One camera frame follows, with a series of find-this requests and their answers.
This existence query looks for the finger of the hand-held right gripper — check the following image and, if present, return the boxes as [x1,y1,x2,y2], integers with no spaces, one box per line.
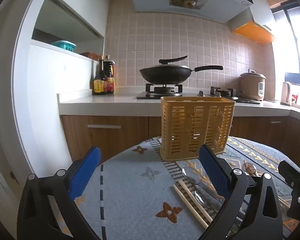
[278,160,300,221]

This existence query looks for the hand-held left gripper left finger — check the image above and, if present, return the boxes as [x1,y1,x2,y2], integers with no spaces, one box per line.
[16,145,102,240]

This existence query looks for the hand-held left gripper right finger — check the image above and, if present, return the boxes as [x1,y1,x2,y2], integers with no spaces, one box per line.
[198,144,283,240]

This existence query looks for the metal spoon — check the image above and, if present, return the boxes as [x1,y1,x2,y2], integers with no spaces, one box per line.
[194,189,224,212]
[181,166,227,203]

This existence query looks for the yellow plastic utensil holder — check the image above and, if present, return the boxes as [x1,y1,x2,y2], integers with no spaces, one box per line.
[160,96,236,162]

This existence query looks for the brown wooden spoon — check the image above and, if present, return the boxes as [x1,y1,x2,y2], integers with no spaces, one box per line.
[243,160,259,177]

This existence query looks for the kitchen counter with wooden cabinets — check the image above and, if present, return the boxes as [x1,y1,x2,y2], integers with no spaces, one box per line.
[57,86,300,165]

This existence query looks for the grey patterned table mat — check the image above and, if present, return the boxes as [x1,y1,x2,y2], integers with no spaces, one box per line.
[72,136,300,240]

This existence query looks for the black glass gas stove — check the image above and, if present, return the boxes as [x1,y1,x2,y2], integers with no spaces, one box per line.
[136,82,262,105]

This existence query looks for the white electric kettle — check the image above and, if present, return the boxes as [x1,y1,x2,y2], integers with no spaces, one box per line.
[280,81,293,106]

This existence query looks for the dark sauce bottle yellow label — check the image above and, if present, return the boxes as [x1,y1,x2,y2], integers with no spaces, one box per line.
[91,57,108,95]

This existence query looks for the beige rice cooker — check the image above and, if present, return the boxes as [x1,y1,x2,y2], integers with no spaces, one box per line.
[240,70,267,101]

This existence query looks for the dark sauce bottle red label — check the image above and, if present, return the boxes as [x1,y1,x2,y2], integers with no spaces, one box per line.
[104,55,115,94]

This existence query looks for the black wok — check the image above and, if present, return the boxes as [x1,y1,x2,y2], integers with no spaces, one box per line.
[139,65,223,84]

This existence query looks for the black wok lid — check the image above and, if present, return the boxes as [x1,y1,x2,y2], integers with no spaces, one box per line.
[141,56,191,69]

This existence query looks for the teal plastic basket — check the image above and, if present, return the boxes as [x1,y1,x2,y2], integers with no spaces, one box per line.
[50,40,77,52]

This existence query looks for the kitchen window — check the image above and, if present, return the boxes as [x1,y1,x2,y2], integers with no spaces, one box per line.
[270,0,300,77]

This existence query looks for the white range hood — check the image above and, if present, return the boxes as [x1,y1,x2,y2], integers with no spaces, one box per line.
[127,0,254,24]

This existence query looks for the metal cabinet handle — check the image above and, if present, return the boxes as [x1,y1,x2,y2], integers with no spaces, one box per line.
[87,124,121,130]

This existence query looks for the orange wall cabinet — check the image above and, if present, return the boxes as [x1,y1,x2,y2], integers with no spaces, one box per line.
[231,21,277,46]

